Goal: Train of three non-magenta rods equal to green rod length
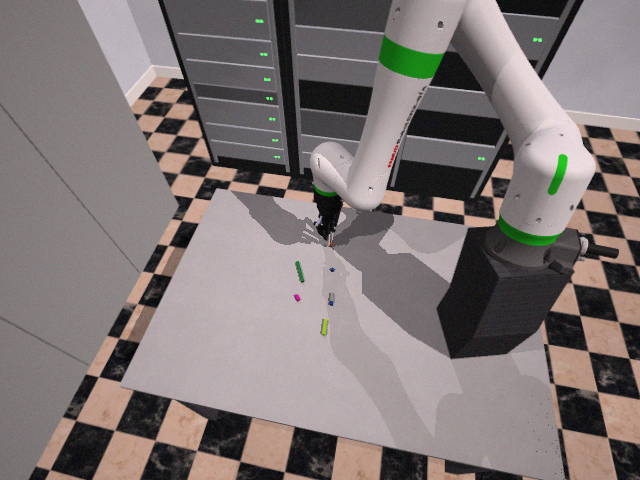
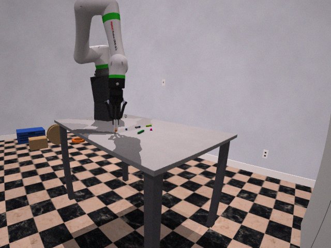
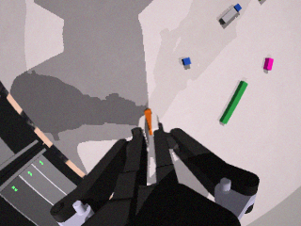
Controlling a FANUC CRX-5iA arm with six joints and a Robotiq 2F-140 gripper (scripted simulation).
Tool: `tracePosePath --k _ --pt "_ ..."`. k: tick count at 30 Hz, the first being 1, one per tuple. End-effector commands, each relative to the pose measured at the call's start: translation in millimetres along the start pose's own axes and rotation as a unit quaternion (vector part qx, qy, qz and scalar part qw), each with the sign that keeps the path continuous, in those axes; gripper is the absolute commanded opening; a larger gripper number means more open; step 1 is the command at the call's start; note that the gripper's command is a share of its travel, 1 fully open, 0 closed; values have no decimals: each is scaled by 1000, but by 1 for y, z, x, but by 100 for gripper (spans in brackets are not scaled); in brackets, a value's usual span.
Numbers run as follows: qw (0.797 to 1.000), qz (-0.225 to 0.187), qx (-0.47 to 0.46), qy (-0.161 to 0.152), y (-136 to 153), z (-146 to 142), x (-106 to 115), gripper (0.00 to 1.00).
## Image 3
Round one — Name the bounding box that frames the orange rod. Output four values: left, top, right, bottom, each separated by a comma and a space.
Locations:
144, 109, 152, 135

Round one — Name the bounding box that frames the small magenta block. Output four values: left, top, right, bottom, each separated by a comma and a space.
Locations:
263, 57, 274, 71

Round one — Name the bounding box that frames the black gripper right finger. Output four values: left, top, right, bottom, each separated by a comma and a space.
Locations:
151, 112, 260, 226

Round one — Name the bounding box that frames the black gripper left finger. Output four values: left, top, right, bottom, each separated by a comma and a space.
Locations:
50, 114, 150, 226

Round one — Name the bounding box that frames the small grey block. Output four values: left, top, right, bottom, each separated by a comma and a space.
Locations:
219, 8, 237, 24

